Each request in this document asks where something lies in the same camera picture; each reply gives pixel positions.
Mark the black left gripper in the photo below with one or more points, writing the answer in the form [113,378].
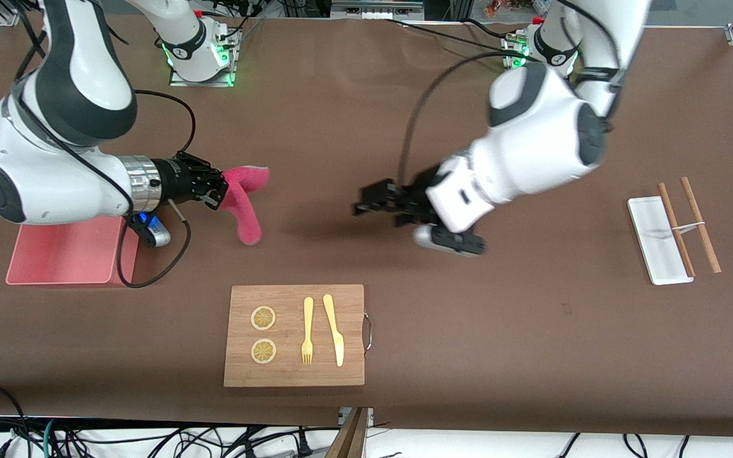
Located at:
[415,197]

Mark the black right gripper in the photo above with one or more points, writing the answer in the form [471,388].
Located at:
[174,177]

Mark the pink and grey cloth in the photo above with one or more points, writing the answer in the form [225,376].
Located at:
[245,216]

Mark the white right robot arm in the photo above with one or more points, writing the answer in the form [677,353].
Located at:
[55,178]

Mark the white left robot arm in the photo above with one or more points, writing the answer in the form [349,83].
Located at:
[532,152]

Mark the lemon slice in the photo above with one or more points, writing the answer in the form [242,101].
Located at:
[263,351]
[263,318]

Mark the yellow plastic fork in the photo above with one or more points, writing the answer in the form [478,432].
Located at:
[308,318]

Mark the yellow plastic knife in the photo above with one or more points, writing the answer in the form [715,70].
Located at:
[335,331]

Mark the pink plastic bin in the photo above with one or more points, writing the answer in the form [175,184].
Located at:
[61,254]

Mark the brown table cover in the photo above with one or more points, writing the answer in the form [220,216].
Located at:
[500,318]

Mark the wooden cutting board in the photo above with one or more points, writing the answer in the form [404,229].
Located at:
[290,375]

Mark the wooden plank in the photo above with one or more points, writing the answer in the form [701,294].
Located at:
[350,439]

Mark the white rectangular tray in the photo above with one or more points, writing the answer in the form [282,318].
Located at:
[653,242]

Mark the wooden rod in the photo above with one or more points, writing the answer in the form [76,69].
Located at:
[700,222]
[672,219]

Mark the white band on rods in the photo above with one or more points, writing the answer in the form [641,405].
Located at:
[691,225]

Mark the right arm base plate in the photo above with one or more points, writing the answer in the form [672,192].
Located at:
[204,83]

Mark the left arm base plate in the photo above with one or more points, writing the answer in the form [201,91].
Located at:
[513,48]

